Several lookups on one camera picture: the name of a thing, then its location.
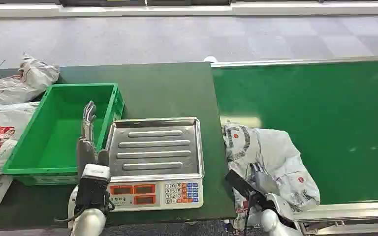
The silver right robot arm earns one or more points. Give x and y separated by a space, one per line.
278 226

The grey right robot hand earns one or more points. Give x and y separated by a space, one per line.
242 186

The green plastic crate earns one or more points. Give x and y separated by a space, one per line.
58 136

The grey plastic parcel bag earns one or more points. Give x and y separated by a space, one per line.
283 156

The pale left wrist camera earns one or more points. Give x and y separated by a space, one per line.
96 171

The electronic scale with steel tray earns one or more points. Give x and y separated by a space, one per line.
154 153

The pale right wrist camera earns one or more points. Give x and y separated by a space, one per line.
282 206

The white parcel bag red print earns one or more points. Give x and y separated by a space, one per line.
0 140

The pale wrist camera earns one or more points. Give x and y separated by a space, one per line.
282 206
96 171

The small white round object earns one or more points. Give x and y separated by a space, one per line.
210 59

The aluminium conveyor frame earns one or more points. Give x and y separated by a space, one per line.
345 211

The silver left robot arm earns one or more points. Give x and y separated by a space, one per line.
89 221

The green conveyor belt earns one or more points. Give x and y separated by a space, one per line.
322 123

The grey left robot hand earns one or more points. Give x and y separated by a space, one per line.
85 153

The crumpled white parcel bag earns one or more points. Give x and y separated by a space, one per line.
22 84

